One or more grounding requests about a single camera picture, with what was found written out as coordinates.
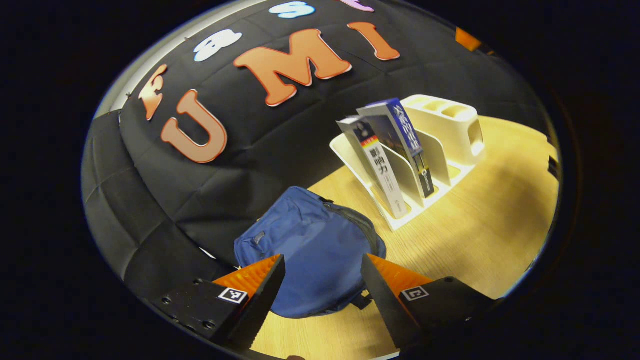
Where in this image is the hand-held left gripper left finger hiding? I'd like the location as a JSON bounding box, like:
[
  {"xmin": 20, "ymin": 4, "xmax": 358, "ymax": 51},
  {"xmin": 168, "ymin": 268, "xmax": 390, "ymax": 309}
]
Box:
[{"xmin": 150, "ymin": 254, "xmax": 287, "ymax": 351}]

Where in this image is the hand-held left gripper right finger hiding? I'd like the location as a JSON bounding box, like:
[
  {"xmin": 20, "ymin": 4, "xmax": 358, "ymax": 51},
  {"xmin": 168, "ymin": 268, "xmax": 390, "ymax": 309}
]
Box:
[{"xmin": 361, "ymin": 253, "xmax": 501, "ymax": 351}]

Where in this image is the blue schoolbag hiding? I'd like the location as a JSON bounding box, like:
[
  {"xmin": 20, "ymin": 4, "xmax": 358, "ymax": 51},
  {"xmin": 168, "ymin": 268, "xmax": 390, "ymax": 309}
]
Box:
[{"xmin": 234, "ymin": 186, "xmax": 387, "ymax": 319}]

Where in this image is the white plastic bookshelf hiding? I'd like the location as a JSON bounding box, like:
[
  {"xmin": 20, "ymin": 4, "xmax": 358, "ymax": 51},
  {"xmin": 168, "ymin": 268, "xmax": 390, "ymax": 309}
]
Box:
[{"xmin": 330, "ymin": 94, "xmax": 486, "ymax": 232}]

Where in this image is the blue spine book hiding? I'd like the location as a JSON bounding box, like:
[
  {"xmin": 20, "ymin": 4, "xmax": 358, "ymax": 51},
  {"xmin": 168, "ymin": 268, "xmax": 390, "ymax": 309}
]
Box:
[{"xmin": 356, "ymin": 98, "xmax": 436, "ymax": 199}]

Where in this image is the white spine book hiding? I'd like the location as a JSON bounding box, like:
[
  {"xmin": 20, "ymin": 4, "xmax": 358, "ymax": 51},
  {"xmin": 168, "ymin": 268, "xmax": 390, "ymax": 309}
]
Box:
[{"xmin": 336, "ymin": 116, "xmax": 409, "ymax": 220}]

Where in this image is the black backdrop cloth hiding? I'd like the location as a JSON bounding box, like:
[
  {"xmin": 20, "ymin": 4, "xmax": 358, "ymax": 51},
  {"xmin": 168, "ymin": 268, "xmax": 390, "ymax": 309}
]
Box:
[{"xmin": 81, "ymin": 0, "xmax": 551, "ymax": 296}]

